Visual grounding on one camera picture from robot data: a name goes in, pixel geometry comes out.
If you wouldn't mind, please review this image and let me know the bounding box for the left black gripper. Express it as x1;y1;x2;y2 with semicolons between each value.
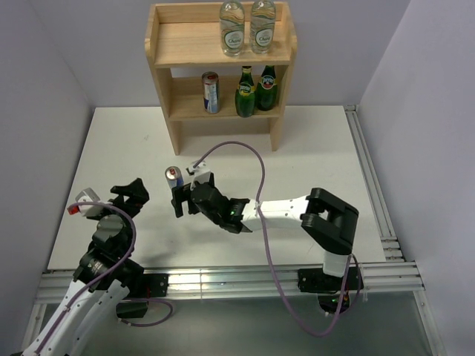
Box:
90;178;149;254

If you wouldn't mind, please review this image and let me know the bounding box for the silver blue can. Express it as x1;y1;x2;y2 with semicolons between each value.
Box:
165;166;184;189

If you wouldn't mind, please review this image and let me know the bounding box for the green Perrier bottle yellow label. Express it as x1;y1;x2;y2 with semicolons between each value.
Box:
235;66;256;118

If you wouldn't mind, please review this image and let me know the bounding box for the green Perrier bottle red label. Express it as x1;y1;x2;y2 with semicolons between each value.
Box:
255;65;278;111

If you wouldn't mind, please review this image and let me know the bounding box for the clear glass bottle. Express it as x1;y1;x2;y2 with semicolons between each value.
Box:
249;0;277;54
219;0;245;56

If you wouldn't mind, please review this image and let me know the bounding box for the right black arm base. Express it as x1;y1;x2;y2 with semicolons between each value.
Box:
298;267;364;314

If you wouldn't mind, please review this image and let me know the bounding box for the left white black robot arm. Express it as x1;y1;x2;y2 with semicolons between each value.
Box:
19;178;150;355

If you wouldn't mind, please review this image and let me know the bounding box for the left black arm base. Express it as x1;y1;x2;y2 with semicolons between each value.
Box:
116;273;168;319

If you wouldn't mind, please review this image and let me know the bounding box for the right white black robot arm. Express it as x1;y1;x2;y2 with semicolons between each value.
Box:
171;173;359;289

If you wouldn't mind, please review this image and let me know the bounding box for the wooden three-tier shelf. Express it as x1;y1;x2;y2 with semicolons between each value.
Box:
145;1;298;154

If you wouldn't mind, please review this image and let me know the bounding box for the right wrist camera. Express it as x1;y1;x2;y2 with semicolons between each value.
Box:
186;160;212;187

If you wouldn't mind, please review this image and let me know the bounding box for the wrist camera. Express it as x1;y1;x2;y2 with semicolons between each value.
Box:
186;160;212;187
67;188;102;217

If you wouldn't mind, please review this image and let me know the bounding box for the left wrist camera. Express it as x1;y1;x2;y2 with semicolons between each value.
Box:
67;188;102;217

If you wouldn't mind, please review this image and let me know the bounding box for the aluminium frame rail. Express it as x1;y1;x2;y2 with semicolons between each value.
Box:
36;104;446;356

